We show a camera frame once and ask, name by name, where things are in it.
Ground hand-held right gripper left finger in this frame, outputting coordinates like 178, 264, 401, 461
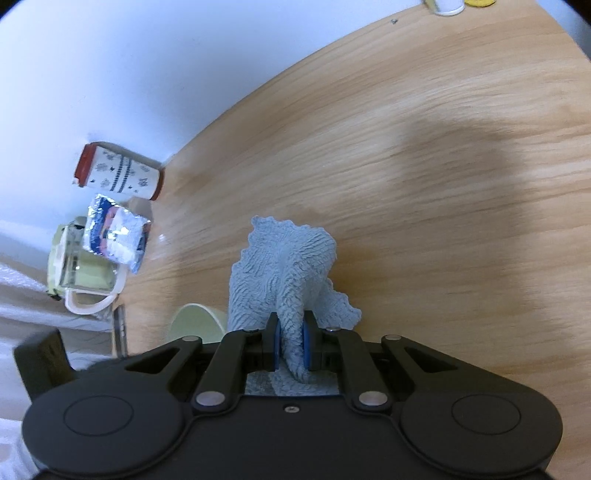
122, 313, 281, 413

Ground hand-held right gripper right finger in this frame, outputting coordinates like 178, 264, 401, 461
301, 311, 461, 411

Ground pale green cup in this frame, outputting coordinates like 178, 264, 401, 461
168, 303, 228, 347

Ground light blue cleaning cloth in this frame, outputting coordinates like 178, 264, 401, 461
228, 215, 362, 397

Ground white curtain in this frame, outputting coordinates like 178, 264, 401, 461
0, 263, 114, 352

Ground black phone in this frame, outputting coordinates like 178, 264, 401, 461
112, 305, 129, 358

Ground blue and silver snack packet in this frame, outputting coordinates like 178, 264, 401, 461
83, 194, 153, 275

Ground patterned white canister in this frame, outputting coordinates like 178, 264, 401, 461
73, 143, 165, 201

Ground white cup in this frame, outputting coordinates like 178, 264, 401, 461
425, 0, 466, 17

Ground glass kettle with white handle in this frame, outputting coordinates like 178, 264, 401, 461
46, 222, 130, 317

